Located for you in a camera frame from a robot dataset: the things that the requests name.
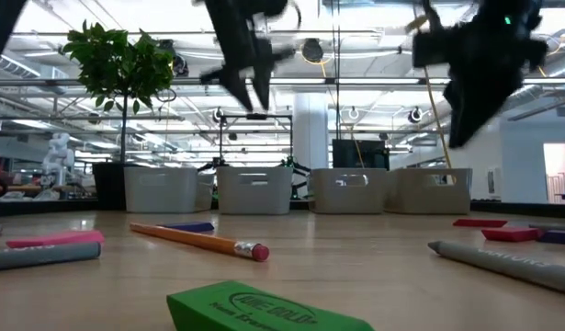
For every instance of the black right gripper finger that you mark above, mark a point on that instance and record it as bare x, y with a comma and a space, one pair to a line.
486, 106
461, 115

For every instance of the white humanoid robot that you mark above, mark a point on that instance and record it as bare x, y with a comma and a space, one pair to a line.
59, 156

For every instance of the light grey plastic bin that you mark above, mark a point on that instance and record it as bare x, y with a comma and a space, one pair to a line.
162, 197
348, 200
254, 200
429, 200

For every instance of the red eraser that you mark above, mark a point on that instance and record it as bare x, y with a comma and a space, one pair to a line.
479, 223
511, 235

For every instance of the white wall dispenser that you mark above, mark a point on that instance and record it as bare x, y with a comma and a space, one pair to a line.
493, 184

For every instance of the green eraser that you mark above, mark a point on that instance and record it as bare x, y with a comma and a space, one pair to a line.
263, 312

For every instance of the black aluminium rig frame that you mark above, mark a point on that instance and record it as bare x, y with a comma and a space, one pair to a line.
34, 208

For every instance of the grey marker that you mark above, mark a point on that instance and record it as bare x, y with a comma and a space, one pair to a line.
43, 256

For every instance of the blue eraser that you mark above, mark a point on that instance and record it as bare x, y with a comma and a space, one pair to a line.
560, 237
190, 227

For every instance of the pink eraser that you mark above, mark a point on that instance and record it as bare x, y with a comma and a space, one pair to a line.
57, 239

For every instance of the orange pencil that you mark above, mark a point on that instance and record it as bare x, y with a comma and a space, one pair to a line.
195, 240

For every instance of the black metal stand frame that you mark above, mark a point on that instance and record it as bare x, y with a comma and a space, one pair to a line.
256, 117

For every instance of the potted green plant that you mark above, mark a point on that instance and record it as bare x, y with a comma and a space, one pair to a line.
116, 64

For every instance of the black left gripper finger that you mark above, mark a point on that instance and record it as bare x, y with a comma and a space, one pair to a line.
240, 87
265, 78

